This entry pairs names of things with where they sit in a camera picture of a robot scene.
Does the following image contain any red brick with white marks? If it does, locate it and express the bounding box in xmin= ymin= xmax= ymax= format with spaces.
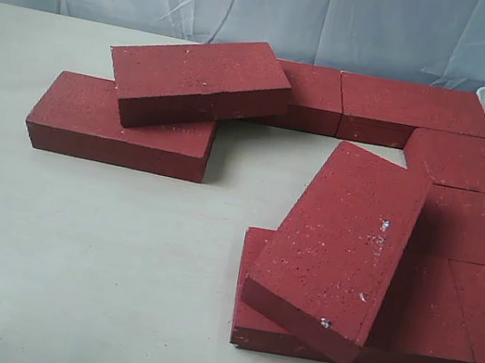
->
xmin=241 ymin=142 xmax=432 ymax=363

